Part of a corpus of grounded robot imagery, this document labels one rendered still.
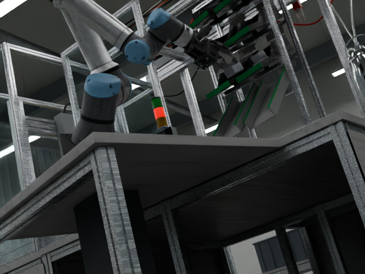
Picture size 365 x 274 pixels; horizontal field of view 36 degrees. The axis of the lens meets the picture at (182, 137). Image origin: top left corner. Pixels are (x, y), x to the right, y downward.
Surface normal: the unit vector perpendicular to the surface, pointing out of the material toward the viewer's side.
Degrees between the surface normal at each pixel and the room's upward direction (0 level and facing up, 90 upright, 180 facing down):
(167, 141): 90
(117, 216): 90
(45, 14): 180
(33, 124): 90
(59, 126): 90
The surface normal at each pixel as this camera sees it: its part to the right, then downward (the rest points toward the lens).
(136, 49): -0.18, 0.25
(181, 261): -0.62, -0.11
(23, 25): 0.25, 0.91
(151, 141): 0.61, -0.40
